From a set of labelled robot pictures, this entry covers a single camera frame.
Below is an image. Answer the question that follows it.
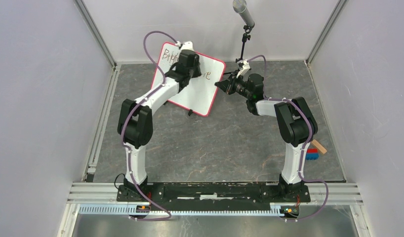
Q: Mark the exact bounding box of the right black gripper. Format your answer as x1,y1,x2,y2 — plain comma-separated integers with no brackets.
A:
214,72,251,100

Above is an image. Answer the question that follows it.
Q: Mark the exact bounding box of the pink framed whiteboard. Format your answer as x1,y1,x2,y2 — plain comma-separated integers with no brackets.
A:
158,42,226,117

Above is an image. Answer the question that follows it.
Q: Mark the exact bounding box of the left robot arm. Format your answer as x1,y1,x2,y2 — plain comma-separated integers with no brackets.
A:
118,49,201,201

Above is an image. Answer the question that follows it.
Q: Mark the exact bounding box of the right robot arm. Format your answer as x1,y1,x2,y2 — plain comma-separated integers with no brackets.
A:
215,73,318,201

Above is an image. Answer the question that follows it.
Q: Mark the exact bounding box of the black microphone tripod stand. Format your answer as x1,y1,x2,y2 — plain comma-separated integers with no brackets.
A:
235,25,254,71

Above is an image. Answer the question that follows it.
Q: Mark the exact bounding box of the grey microphone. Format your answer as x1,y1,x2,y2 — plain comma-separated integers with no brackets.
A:
232,0,255,28

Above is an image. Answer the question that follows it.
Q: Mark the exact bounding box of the red toy brick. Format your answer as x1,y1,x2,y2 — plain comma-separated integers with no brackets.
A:
307,149,319,154

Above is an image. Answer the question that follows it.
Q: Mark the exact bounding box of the wooden block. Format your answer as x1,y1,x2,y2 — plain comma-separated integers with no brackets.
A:
311,139,327,155

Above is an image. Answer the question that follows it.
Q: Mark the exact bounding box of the blue toy brick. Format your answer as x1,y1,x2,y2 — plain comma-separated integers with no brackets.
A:
305,153,320,160

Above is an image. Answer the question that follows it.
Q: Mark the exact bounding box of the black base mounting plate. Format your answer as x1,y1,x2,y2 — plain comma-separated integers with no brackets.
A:
117,182,311,212

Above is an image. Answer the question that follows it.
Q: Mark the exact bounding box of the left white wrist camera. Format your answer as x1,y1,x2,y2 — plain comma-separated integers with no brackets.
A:
174,41,195,51

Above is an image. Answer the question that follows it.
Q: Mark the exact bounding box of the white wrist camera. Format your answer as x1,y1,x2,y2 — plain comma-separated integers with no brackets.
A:
236,59,251,78
174,41,195,51

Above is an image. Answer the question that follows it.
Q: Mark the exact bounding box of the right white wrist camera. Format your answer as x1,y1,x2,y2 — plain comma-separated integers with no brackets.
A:
236,59,251,78

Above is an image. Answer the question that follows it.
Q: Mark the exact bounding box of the slotted cable duct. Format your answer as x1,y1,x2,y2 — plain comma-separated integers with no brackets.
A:
78,204,299,217

